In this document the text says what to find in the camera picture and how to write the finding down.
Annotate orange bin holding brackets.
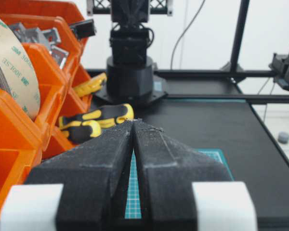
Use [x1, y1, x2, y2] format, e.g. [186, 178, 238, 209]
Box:
[0, 0, 89, 83]

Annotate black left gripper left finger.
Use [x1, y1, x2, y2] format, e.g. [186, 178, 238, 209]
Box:
[25, 121, 132, 231]

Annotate teal cutting mat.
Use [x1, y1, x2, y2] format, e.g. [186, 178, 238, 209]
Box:
[125, 149, 234, 219]

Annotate orange bin holding screwdrivers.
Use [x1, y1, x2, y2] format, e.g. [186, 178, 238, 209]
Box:
[42, 65, 105, 160]

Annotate grey metal corner brackets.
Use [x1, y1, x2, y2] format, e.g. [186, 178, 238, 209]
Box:
[8, 22, 69, 69]

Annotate orange bin holding tape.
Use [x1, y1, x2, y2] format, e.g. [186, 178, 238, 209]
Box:
[0, 42, 68, 221]

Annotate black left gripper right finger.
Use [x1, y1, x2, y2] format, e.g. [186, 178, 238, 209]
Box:
[133, 119, 232, 231]

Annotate grey cable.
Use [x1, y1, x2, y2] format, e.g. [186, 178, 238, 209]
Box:
[170, 0, 206, 70]

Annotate beige adhesive tape roll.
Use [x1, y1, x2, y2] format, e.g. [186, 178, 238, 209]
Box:
[0, 19, 40, 120]

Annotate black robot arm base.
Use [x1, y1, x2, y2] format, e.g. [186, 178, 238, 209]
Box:
[95, 0, 167, 106]

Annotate small grey cap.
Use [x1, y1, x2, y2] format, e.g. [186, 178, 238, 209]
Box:
[277, 131, 289, 144]

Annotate black device at right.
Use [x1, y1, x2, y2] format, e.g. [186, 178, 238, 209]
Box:
[269, 53, 289, 91]

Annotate black aluminium frame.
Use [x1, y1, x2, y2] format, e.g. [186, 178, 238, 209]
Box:
[87, 0, 289, 104]

